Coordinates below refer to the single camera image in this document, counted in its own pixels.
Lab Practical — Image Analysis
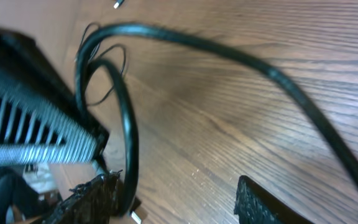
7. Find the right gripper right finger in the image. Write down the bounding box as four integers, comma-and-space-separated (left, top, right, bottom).
234, 175, 311, 224

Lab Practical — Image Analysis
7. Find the person in black clothes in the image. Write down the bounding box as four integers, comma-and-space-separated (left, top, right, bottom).
0, 167, 51, 223

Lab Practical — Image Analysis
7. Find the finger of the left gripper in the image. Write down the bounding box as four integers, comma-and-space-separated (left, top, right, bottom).
0, 28, 108, 165

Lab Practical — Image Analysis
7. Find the thick black usb-c cable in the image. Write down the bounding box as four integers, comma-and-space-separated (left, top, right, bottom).
75, 22, 129, 107

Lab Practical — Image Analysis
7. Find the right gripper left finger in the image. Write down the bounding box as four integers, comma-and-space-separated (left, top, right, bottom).
40, 171, 122, 224

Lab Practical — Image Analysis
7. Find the thin black usb cable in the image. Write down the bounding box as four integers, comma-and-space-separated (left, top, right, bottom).
74, 22, 358, 224

